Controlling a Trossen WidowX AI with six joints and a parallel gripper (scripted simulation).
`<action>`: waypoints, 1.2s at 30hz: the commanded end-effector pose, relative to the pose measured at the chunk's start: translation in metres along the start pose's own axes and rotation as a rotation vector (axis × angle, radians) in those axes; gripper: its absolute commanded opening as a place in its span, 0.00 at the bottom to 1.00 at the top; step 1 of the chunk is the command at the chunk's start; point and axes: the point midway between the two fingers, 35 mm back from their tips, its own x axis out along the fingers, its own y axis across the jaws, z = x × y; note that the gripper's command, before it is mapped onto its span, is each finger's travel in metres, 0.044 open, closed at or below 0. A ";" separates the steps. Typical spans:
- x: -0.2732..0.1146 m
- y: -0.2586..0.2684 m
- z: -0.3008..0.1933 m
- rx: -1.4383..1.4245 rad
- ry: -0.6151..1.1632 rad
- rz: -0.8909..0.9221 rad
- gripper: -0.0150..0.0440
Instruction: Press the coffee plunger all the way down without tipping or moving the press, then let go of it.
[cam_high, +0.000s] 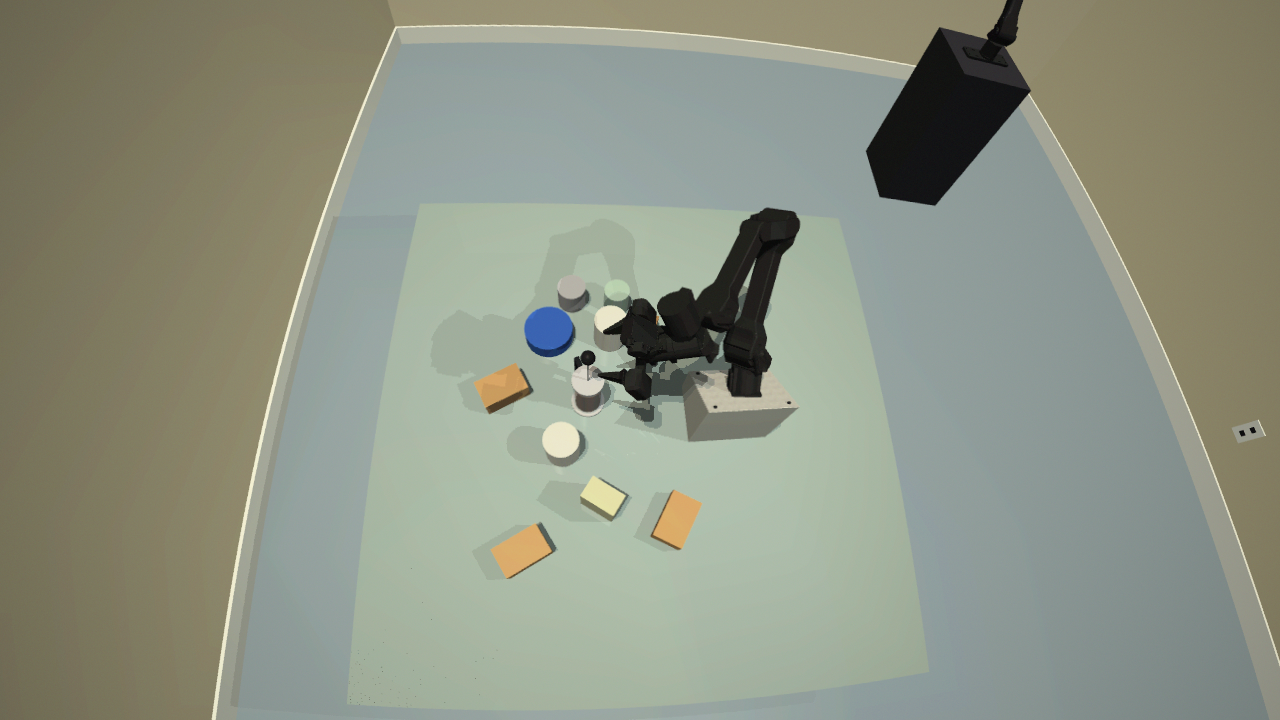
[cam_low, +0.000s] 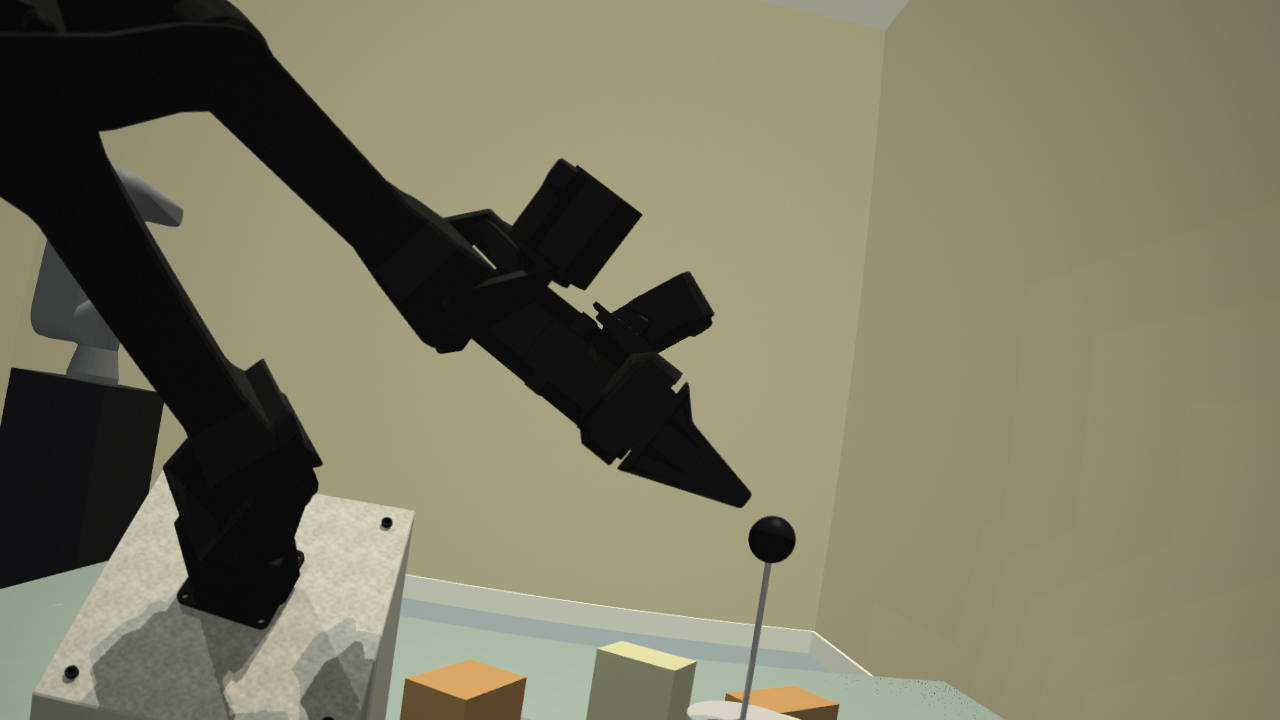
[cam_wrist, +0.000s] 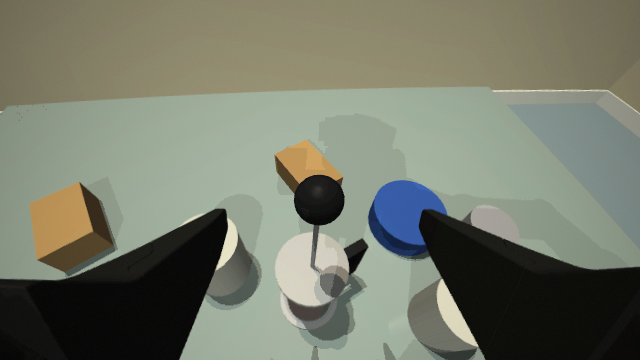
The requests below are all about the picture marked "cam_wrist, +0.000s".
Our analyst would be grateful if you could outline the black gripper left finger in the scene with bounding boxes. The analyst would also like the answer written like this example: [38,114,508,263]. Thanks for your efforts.
[0,209,228,360]

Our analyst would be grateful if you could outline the blue cylinder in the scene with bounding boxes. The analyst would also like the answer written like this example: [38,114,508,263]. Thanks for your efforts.
[368,180,447,256]

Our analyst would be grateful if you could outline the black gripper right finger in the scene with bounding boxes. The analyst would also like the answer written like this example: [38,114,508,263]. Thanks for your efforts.
[419,209,640,360]

